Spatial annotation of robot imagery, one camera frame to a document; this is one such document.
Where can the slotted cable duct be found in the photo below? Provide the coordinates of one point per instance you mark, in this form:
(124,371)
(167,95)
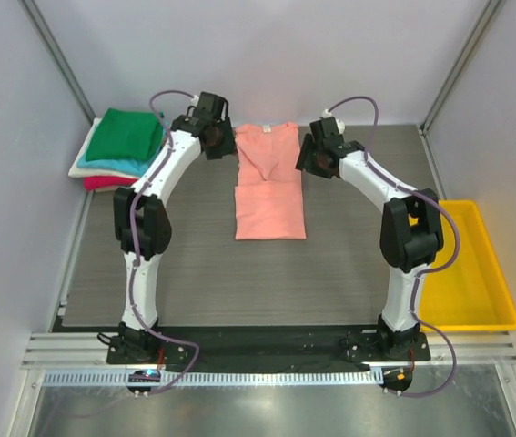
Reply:
(151,379)

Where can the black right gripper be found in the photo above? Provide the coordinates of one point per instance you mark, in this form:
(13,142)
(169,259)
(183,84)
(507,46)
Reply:
(303,161)

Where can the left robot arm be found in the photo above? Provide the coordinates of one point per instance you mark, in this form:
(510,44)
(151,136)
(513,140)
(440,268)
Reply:
(143,229)

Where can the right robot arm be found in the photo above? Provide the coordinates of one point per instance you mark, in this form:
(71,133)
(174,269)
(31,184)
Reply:
(410,231)

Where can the aluminium frame post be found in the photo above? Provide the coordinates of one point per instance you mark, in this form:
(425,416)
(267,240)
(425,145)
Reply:
(50,43)
(468,51)

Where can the left aluminium frame post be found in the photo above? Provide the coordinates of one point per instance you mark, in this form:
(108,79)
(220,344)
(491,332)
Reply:
(50,43)

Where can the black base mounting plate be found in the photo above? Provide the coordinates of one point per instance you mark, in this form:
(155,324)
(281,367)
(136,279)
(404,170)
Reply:
(262,349)

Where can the yellow plastic bin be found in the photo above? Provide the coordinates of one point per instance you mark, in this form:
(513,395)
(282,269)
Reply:
(472,294)

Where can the cyan folded t shirt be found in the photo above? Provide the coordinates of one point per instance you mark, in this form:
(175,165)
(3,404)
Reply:
(112,166)

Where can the green folded t shirt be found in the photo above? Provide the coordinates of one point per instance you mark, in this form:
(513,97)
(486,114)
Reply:
(125,135)

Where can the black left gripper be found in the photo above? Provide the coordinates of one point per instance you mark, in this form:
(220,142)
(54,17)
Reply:
(229,147)

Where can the white folded t shirt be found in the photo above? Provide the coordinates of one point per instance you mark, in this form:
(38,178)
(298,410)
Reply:
(84,168)

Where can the right aluminium frame post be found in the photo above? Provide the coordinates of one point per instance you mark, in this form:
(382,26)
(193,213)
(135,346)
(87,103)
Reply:
(468,51)

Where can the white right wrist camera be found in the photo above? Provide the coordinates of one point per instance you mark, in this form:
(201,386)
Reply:
(339,123)

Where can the red folded t shirt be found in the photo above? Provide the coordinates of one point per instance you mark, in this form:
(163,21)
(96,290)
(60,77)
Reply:
(105,182)

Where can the salmon pink t shirt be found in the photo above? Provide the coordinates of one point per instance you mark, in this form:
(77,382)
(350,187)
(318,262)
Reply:
(268,194)

